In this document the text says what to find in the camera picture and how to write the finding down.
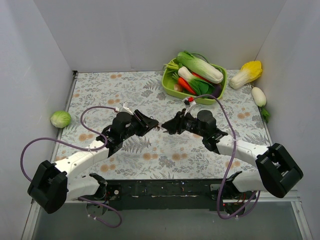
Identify green plastic tray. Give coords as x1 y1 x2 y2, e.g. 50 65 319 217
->
161 63 228 105

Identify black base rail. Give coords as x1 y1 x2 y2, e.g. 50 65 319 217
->
77 178 251 211

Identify toy green leafy vegetable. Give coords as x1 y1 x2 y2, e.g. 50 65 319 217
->
187 77 215 96

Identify toy white radish on table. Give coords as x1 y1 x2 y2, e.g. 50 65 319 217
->
251 87 270 123

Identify toy round green cabbage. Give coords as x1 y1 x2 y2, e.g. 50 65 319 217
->
50 110 71 129

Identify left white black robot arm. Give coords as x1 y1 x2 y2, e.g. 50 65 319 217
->
27 110 159 214

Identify toy yellow-leaf cabbage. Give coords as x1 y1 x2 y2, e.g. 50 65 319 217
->
229 60 263 90

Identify purple cable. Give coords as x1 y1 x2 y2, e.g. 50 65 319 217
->
192 94 261 220
19 106 123 228

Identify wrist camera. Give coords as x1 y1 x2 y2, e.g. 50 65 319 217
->
182 97 197 116
114 102 134 116

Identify floral table mat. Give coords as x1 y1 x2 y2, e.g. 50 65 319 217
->
61 71 270 180

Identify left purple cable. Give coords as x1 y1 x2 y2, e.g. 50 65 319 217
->
19 106 123 228

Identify large toy napa cabbage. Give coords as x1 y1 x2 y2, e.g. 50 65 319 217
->
176 51 224 84

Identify toy purple eggplant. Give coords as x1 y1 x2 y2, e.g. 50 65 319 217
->
211 84 223 98

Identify toy red pepper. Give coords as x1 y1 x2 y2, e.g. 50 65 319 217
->
192 72 207 81

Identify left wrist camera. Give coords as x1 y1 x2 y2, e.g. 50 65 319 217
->
114 102 134 116

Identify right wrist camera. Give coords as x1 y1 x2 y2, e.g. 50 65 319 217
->
182 97 197 116

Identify toy orange carrot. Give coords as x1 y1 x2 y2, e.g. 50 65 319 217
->
177 77 196 95

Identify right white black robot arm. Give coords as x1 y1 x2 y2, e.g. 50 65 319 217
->
162 110 304 199

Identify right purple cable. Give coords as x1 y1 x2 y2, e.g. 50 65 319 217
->
192 94 261 220

